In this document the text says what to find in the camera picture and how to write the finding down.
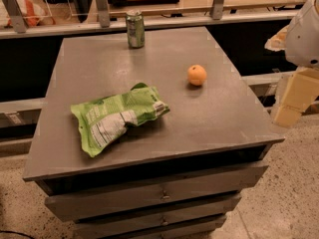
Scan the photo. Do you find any green chip bag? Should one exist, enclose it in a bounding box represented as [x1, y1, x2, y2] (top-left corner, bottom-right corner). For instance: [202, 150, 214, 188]
[71, 83, 169, 157]

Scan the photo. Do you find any metal shelf rail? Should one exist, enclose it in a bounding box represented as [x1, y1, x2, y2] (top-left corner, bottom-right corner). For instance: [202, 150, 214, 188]
[0, 0, 319, 40]

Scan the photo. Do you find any grey drawer cabinet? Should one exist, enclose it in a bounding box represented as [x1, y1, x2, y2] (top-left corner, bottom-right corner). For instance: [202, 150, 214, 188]
[24, 27, 280, 239]

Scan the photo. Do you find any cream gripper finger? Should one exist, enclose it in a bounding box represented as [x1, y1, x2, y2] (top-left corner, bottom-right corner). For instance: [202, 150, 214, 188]
[264, 26, 288, 52]
[272, 67, 319, 127]

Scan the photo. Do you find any orange fruit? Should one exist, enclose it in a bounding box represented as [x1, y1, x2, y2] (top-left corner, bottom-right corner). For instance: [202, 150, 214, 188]
[187, 65, 207, 86]

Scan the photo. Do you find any drawer knob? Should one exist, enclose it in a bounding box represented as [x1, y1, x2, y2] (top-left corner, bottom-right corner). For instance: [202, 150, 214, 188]
[160, 190, 170, 201]
[161, 217, 169, 226]

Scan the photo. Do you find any orange white bag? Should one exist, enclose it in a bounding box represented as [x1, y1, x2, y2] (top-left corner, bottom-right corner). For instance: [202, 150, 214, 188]
[0, 0, 56, 28]

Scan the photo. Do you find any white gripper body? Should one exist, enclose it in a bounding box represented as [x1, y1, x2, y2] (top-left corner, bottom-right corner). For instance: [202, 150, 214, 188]
[285, 0, 319, 68]

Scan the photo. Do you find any top drawer knob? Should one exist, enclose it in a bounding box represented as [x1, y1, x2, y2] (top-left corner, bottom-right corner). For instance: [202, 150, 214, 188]
[160, 190, 170, 201]

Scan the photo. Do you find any green soda can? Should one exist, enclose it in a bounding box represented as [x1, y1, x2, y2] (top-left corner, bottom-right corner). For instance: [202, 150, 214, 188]
[126, 10, 145, 48]

